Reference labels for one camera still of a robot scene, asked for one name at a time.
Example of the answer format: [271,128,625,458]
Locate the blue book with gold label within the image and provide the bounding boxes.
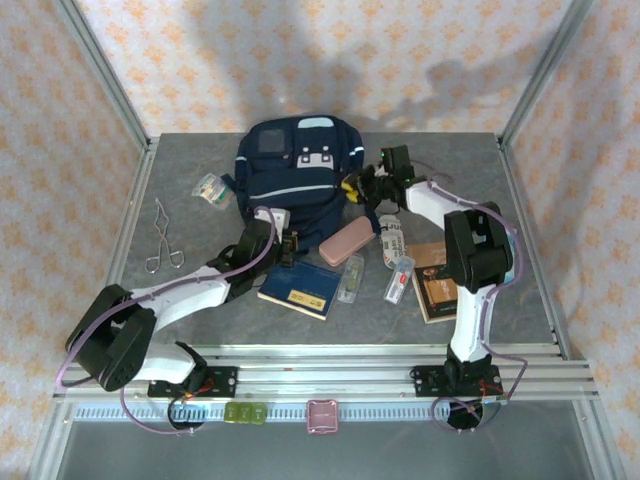
[257,259,342,321]

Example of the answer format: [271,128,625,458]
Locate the pink pencil case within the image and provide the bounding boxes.
[318,215,377,266]

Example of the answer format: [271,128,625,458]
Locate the white roll with black print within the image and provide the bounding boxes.
[377,213,409,270]

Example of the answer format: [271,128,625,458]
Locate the navy blue backpack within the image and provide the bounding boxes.
[233,114,374,252]

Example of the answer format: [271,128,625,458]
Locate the clear case with green contents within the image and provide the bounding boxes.
[336,253,365,305]

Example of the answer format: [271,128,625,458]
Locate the light brown notebook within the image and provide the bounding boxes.
[407,241,449,274]

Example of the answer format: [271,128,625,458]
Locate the dark brown orange book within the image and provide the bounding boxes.
[409,267,459,325]

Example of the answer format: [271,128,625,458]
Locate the clear packet with green print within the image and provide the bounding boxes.
[192,172,236,210]

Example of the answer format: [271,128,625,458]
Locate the metal tongs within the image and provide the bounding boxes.
[144,197,185,274]

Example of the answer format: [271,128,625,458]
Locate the clear case with red label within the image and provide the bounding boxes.
[382,255,416,305]

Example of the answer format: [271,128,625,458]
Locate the pink square box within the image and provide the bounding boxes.
[305,398,341,435]

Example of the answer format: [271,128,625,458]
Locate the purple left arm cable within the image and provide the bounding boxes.
[55,206,277,436]

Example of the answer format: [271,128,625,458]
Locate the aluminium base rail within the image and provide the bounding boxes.
[52,343,600,402]

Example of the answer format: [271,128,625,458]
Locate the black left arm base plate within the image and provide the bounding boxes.
[147,365,239,399]

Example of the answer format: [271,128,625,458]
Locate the left aluminium side rail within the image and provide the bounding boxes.
[82,138,162,362]

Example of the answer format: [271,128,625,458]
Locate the aluminium side rail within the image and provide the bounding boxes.
[497,137,572,359]
[82,138,162,362]

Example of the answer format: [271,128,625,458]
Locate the grey slotted cable duct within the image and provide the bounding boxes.
[74,405,451,422]

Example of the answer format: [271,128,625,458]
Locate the right aluminium side rail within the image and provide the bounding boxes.
[497,137,572,359]

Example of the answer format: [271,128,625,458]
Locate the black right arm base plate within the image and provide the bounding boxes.
[410,364,502,399]

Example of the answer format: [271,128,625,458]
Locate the right aluminium frame post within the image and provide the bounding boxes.
[498,0,596,149]

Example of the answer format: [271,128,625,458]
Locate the aluminium frame post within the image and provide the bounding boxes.
[498,0,596,149]
[52,0,152,151]

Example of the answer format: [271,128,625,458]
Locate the left aluminium frame post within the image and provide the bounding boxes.
[52,0,152,151]

